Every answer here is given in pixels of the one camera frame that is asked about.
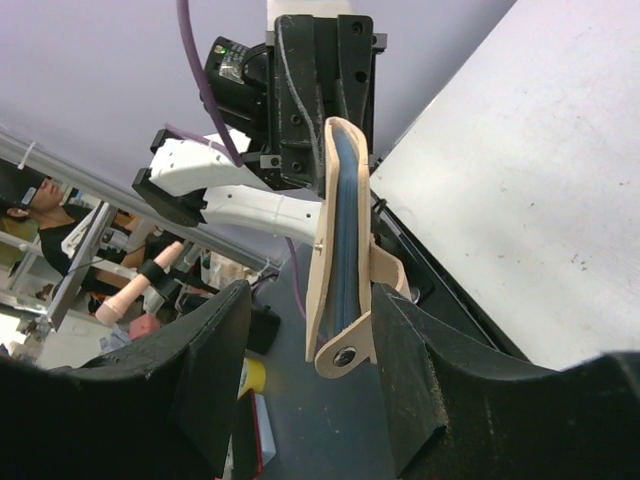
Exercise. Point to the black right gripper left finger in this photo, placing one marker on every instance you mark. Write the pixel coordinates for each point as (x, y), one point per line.
(159, 408)

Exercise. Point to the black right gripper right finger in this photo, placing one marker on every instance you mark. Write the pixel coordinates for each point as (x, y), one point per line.
(457, 409)

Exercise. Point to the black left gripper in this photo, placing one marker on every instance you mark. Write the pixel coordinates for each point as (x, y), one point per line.
(318, 68)

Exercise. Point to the beige leather card holder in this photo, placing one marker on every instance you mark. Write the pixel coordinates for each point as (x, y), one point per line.
(346, 261)

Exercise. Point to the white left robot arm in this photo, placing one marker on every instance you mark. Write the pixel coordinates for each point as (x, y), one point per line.
(195, 180)

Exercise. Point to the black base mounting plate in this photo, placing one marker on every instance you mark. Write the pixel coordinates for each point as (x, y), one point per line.
(432, 288)

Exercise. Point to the person in black shirt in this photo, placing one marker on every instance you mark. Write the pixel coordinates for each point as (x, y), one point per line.
(26, 194)

